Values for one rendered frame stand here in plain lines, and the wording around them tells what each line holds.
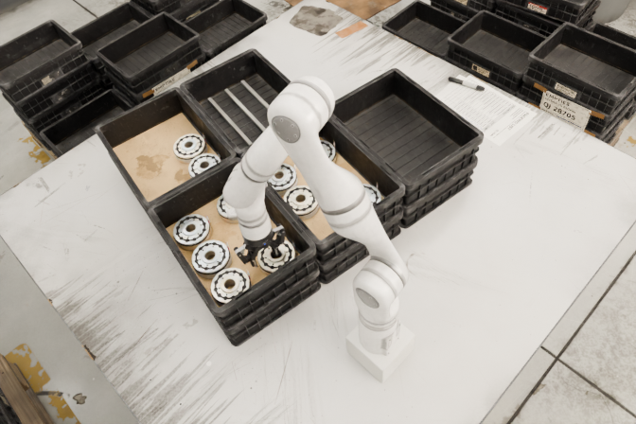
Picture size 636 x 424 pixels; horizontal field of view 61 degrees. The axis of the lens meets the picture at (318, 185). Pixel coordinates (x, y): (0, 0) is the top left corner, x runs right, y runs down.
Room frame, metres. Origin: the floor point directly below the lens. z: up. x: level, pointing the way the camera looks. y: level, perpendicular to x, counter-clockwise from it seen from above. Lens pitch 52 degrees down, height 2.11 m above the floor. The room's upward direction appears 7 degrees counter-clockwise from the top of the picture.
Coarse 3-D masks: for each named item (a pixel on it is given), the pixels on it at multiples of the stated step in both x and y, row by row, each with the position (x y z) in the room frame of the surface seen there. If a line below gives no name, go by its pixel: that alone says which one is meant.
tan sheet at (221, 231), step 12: (216, 204) 0.97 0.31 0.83; (204, 216) 0.93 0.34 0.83; (216, 216) 0.93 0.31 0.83; (168, 228) 0.90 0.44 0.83; (216, 228) 0.88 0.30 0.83; (228, 228) 0.88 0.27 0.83; (228, 240) 0.84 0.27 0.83; (240, 240) 0.83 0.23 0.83; (288, 240) 0.81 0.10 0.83; (192, 252) 0.81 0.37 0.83; (240, 264) 0.76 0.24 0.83; (252, 276) 0.71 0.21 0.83; (264, 276) 0.71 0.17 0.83; (228, 288) 0.69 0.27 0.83
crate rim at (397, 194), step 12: (360, 144) 1.04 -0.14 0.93; (372, 156) 0.99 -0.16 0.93; (384, 168) 0.94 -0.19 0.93; (396, 180) 0.90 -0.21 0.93; (276, 192) 0.91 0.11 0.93; (396, 192) 0.86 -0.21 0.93; (288, 204) 0.86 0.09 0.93; (384, 204) 0.83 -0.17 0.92; (312, 240) 0.74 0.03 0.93; (324, 240) 0.73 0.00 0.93; (336, 240) 0.74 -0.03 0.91
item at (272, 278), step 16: (240, 160) 1.04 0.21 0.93; (208, 176) 1.00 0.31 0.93; (176, 192) 0.95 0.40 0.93; (160, 224) 0.86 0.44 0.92; (304, 256) 0.69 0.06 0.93; (192, 272) 0.69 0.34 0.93; (288, 272) 0.67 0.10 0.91; (256, 288) 0.62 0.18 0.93; (208, 304) 0.60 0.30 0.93; (224, 304) 0.59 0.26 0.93; (240, 304) 0.60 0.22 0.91
